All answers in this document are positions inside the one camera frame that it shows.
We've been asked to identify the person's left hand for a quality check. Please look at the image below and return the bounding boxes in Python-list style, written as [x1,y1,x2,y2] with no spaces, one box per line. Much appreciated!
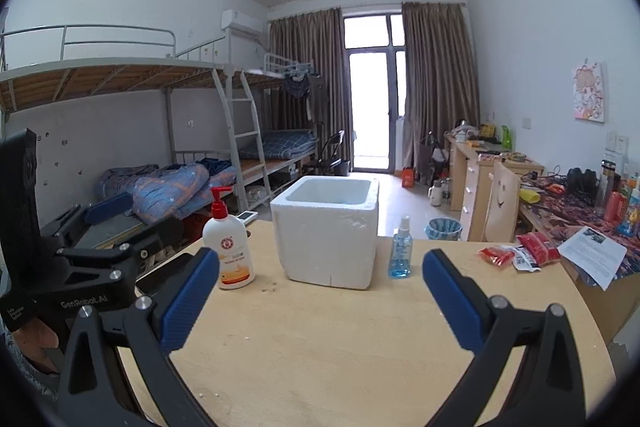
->
[10,321,63,375]

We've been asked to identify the metal bunk bed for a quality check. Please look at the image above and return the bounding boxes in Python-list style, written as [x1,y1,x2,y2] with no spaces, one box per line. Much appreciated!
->
[215,52,326,188]
[0,24,246,258]

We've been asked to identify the wooden chair with smiley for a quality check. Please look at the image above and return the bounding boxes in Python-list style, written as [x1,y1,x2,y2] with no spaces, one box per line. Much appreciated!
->
[482,162,522,243]

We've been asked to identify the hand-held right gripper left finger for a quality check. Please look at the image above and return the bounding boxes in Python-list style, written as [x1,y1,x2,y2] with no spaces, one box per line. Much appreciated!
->
[56,247,221,427]

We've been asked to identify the wooden desk with drawers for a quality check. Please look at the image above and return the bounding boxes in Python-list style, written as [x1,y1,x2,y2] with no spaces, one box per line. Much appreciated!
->
[444,132,545,242]

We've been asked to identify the pink wall poster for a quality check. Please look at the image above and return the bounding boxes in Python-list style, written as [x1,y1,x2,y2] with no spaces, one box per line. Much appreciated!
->
[571,62,607,124]

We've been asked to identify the black headphones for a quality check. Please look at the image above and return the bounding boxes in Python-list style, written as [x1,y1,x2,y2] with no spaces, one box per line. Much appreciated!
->
[565,167,600,192]

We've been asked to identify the red snack packet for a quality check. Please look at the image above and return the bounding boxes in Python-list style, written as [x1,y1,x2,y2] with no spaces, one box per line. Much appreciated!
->
[517,232,561,265]

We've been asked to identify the printed paper sheet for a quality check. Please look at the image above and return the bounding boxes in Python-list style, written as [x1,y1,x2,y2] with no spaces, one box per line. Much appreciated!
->
[557,226,628,292]

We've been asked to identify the white snack packet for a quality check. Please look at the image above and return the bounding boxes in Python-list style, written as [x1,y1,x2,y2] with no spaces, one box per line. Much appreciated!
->
[512,247,542,273]

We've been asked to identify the white foam box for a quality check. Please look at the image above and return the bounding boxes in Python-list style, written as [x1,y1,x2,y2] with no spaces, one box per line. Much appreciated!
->
[270,175,381,290]

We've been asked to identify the blue spray bottle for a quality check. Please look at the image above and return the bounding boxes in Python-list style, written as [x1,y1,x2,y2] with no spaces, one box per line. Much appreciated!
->
[387,215,413,279]

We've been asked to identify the folded blue plaid bedding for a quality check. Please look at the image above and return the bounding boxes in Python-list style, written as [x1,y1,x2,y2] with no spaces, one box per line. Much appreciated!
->
[239,129,318,160]

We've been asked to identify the brown curtain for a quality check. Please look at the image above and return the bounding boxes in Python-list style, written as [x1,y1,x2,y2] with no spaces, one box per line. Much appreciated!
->
[269,8,353,175]
[401,2,481,172]

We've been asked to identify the wooden desk with patterned cloth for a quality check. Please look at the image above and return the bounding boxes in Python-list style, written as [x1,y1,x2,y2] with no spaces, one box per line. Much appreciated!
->
[517,177,640,348]

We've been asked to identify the white bunk ladder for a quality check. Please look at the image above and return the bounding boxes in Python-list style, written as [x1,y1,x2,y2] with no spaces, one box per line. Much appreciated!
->
[212,67,271,208]

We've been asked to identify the grey trash bin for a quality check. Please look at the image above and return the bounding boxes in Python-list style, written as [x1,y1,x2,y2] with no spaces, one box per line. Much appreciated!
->
[425,217,462,242]

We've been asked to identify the row of toiletry bottles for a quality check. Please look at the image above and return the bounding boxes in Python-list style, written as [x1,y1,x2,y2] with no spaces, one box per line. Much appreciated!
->
[597,159,640,235]

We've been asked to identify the white lotion pump bottle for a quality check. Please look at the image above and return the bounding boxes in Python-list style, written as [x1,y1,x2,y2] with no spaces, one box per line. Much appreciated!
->
[202,186,256,291]

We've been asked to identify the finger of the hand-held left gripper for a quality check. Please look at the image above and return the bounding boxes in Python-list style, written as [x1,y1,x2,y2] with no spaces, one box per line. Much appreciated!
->
[40,192,133,249]
[57,217,186,279]

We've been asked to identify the black phone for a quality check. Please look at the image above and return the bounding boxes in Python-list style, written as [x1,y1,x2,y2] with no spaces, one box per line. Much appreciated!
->
[135,264,173,298]

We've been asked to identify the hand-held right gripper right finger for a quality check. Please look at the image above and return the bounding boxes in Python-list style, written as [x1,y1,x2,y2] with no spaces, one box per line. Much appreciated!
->
[422,248,586,427]

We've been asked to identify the glass balcony door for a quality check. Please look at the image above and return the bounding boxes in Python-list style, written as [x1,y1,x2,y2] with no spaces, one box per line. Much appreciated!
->
[342,12,406,172]

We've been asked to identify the black folding chair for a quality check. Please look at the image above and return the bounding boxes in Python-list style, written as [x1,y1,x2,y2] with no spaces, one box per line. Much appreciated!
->
[307,130,346,175]

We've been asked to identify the hanging dark clothes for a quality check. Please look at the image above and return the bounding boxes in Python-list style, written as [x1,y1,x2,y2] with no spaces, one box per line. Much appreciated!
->
[282,67,313,100]

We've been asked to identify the orange-red snack packet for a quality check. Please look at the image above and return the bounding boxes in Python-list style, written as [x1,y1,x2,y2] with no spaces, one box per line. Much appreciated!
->
[477,244,516,267]

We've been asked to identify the white air conditioner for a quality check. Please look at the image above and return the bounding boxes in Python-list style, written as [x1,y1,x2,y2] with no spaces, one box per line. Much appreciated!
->
[221,9,263,32]

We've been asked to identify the blue plaid quilt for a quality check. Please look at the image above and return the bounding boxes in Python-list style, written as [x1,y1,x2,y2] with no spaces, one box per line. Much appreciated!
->
[97,159,238,225]

